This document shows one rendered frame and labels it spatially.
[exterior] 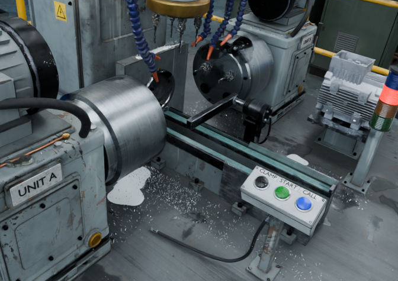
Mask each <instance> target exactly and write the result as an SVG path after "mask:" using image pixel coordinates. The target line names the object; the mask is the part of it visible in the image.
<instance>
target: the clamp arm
mask: <svg viewBox="0 0 398 281"><path fill-rule="evenodd" d="M235 98H236V99H238V94H236V93H233V94H231V95H229V96H227V97H226V98H224V99H222V100H219V101H218V102H217V103H215V104H214V105H212V106H210V107H208V108H207V109H205V110H203V111H201V112H199V113H198V114H196V115H194V116H193V117H190V118H188V119H187V125H186V128H187V129H189V130H193V129H194V128H196V127H197V126H199V125H201V124H202V123H204V122H206V121H207V120H209V119H210V118H212V117H214V116H215V115H217V114H219V113H220V112H222V111H224V110H225V109H227V108H228V107H230V106H232V105H233V104H235V102H234V101H236V99H235Z"/></svg>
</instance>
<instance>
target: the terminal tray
mask: <svg viewBox="0 0 398 281"><path fill-rule="evenodd" d="M336 56H338V57H336ZM370 59H371V58H368V57H364V56H361V55H358V54H355V53H351V52H348V51H345V52H344V50H341V51H340V52H339V53H336V54H335V55H334V56H332V60H331V62H330V66H329V70H328V72H332V73H333V77H334V76H335V78H337V77H338V78H339V79H342V80H346V82H347V81H349V83H351V82H352V83H353V84H355V83H356V85H360V84H361V82H362V80H363V78H364V76H365V75H366V74H367V73H368V72H370V71H371V69H372V68H373V64H374V61H375V60H374V59H372V60H370Z"/></svg>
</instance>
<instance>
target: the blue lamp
mask: <svg viewBox="0 0 398 281"><path fill-rule="evenodd" d="M384 84H385V85H386V86H387V87H388V88H390V89H392V90H395V91H398V75H397V74H395V73H393V72H392V71H391V70H390V71H389V74H388V76H387V78H386V81H385V83H384Z"/></svg>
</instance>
